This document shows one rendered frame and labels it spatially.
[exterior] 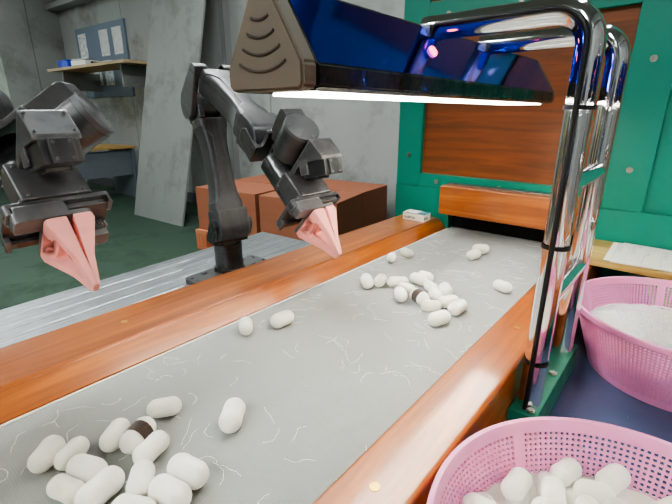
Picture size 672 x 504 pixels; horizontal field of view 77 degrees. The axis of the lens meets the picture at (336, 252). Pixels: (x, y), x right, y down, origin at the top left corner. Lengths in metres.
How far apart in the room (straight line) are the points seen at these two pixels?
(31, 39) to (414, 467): 7.39
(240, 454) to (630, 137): 0.87
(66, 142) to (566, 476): 0.54
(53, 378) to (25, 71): 6.98
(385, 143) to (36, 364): 3.13
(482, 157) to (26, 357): 0.94
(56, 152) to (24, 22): 7.07
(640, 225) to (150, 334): 0.89
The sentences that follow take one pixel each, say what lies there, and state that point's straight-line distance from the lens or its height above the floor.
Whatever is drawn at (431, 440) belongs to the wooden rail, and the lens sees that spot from 0.39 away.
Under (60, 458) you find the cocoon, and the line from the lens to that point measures 0.45.
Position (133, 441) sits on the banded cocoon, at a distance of 0.43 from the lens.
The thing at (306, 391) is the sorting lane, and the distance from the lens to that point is 0.48.
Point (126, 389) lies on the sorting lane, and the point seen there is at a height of 0.74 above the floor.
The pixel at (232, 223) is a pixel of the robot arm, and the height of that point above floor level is 0.80.
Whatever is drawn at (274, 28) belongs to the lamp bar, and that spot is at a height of 1.08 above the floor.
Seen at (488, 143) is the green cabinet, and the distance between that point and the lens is 1.08.
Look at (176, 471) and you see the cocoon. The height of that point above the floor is 0.76.
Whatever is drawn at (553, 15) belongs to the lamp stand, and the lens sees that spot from 0.46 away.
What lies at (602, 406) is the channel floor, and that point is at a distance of 0.66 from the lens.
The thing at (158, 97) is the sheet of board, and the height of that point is 1.17.
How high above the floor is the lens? 1.03
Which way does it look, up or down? 18 degrees down
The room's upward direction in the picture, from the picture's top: straight up
